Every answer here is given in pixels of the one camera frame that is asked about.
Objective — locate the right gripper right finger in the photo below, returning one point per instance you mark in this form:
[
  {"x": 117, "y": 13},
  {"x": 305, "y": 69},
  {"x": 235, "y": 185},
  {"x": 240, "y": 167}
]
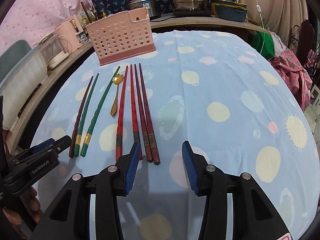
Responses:
[{"x": 207, "y": 180}]

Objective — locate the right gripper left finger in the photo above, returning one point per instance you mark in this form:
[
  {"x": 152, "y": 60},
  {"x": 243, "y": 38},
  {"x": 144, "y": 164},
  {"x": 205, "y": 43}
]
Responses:
[{"x": 112, "y": 182}]

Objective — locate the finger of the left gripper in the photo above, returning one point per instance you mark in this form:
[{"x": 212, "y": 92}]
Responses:
[
  {"x": 43, "y": 145},
  {"x": 60, "y": 144}
]

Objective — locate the dark maroon chopstick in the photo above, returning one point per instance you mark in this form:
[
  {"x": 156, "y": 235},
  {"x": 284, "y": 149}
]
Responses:
[{"x": 77, "y": 121}]

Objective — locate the dark red chopstick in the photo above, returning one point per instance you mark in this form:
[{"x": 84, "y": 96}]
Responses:
[
  {"x": 143, "y": 121},
  {"x": 150, "y": 131}
]

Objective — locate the gold flower spoon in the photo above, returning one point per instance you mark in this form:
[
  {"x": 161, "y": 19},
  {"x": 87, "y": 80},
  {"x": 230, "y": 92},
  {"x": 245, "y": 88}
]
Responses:
[{"x": 117, "y": 80}]

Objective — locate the left hand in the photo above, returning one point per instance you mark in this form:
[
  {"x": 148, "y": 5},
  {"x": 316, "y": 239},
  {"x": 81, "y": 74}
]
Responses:
[{"x": 34, "y": 207}]

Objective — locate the white plastic storage bin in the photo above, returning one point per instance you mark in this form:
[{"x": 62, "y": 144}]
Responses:
[{"x": 22, "y": 69}]

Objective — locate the light blue planet tablecloth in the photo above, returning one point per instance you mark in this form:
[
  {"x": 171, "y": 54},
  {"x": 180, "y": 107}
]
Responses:
[{"x": 217, "y": 92}]

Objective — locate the white clear small appliance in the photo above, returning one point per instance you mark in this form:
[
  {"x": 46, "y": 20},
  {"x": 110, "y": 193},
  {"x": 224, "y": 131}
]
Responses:
[{"x": 52, "y": 50}]

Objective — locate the pink electric kettle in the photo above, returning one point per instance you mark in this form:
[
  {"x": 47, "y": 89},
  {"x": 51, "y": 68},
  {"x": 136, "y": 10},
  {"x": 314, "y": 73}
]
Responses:
[{"x": 68, "y": 33}]

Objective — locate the pink perforated utensil holder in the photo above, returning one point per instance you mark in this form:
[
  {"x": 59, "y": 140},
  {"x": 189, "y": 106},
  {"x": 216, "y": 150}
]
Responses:
[{"x": 121, "y": 36}]

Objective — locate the pink floral cloth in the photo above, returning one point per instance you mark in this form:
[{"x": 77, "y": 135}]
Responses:
[{"x": 294, "y": 75}]

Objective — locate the green bag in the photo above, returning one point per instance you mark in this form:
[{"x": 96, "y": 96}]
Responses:
[{"x": 263, "y": 43}]

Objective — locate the steel rice cooker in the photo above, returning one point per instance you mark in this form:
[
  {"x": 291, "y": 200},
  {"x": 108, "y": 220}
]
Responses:
[{"x": 153, "y": 7}]

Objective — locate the black induction cooker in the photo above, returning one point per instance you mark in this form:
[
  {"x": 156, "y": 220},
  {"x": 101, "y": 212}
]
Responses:
[{"x": 199, "y": 13}]

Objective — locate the blue yellow stacked bowls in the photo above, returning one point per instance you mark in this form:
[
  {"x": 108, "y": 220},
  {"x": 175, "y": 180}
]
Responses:
[{"x": 231, "y": 11}]

